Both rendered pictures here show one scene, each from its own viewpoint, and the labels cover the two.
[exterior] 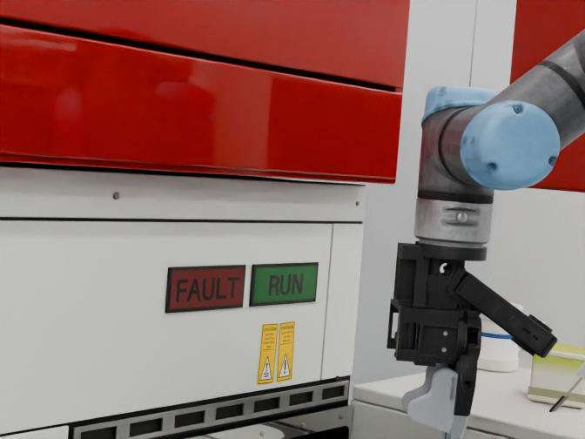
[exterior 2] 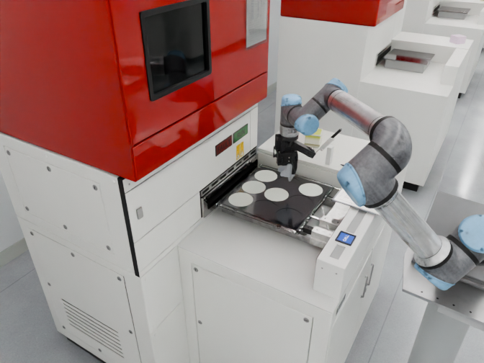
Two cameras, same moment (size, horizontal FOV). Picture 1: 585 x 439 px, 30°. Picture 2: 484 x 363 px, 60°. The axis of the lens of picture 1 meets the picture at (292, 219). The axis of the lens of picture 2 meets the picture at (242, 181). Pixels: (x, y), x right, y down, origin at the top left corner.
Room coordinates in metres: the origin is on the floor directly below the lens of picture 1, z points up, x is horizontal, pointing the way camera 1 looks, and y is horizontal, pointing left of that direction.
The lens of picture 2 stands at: (-0.34, 0.24, 1.88)
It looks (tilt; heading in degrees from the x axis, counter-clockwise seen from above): 32 degrees down; 352
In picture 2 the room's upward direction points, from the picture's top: straight up
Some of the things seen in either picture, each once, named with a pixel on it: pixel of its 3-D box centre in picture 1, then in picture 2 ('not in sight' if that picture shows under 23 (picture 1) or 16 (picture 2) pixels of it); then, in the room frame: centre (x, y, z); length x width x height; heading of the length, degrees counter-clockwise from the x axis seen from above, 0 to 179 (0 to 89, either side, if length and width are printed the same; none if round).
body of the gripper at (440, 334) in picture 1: (438, 304); (286, 148); (1.08, -0.15, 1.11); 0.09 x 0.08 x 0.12; 93
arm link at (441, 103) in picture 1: (460, 145); (291, 110); (1.08, -0.16, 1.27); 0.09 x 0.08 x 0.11; 11
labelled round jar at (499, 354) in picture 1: (495, 335); not in sight; (1.58, -0.31, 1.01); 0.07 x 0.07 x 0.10
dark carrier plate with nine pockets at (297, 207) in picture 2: not in sight; (276, 194); (1.08, -0.12, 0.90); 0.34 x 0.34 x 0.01; 50
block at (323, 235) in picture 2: not in sight; (323, 234); (0.80, -0.23, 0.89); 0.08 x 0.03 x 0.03; 50
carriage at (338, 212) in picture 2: not in sight; (337, 218); (0.92, -0.33, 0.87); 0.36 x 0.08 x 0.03; 140
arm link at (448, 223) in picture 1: (453, 224); (289, 130); (1.08, -0.16, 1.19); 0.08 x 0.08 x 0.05
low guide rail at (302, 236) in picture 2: not in sight; (275, 226); (0.95, -0.09, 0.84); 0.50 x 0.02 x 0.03; 50
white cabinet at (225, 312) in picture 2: not in sight; (298, 277); (1.07, -0.25, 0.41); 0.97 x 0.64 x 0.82; 140
